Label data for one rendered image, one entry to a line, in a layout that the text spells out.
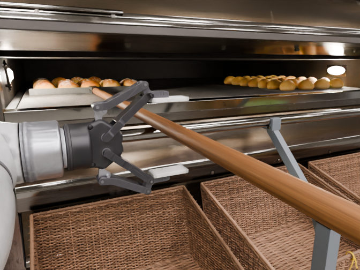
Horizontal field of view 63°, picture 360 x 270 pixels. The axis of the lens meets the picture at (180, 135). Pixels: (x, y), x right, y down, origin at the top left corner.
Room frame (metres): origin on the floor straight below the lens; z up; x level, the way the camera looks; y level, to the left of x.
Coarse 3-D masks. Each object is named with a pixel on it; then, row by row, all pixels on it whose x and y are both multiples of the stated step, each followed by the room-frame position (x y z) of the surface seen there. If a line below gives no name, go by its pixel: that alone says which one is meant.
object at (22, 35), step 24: (0, 24) 0.74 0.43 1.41; (24, 24) 0.77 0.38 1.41; (48, 24) 0.79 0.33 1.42; (72, 24) 0.81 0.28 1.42; (96, 24) 0.84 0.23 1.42; (0, 48) 0.89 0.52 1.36; (24, 48) 0.91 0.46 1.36; (48, 48) 0.94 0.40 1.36; (72, 48) 0.96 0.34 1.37; (96, 48) 0.99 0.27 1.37; (120, 48) 1.01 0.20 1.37; (144, 48) 1.04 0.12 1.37; (168, 48) 1.07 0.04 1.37; (192, 48) 1.10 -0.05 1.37; (216, 48) 1.14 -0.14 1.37; (240, 48) 1.17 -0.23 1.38; (264, 48) 1.21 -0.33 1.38; (288, 48) 1.26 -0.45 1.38; (312, 48) 1.30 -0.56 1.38; (336, 48) 1.35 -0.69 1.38
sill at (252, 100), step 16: (240, 96) 1.27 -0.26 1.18; (256, 96) 1.27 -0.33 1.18; (272, 96) 1.29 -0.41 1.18; (288, 96) 1.33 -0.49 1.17; (304, 96) 1.37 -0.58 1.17; (320, 96) 1.42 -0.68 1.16; (336, 96) 1.47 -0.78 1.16; (352, 96) 1.52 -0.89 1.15; (16, 112) 0.88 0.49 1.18; (32, 112) 0.89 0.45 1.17; (48, 112) 0.91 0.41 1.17; (64, 112) 0.93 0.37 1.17; (80, 112) 0.95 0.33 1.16; (112, 112) 1.00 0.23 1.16; (160, 112) 1.07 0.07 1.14
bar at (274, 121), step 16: (304, 112) 0.88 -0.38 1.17; (320, 112) 0.90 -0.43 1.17; (336, 112) 0.92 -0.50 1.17; (352, 112) 0.95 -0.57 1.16; (144, 128) 0.66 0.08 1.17; (192, 128) 0.71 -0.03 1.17; (208, 128) 0.72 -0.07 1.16; (224, 128) 0.74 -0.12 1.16; (240, 128) 0.77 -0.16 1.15; (272, 128) 0.80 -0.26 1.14; (288, 160) 0.75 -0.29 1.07; (304, 176) 0.72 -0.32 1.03; (320, 224) 0.63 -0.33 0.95; (320, 240) 0.62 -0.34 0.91; (336, 240) 0.61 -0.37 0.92; (320, 256) 0.62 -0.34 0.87; (336, 256) 0.62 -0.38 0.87
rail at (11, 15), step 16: (0, 16) 0.75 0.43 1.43; (16, 16) 0.76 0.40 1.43; (32, 16) 0.78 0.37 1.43; (48, 16) 0.79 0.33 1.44; (64, 16) 0.81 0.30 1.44; (80, 16) 0.83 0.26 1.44; (272, 32) 1.10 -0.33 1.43; (288, 32) 1.13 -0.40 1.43; (304, 32) 1.17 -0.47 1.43; (320, 32) 1.20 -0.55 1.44; (336, 32) 1.24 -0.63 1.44
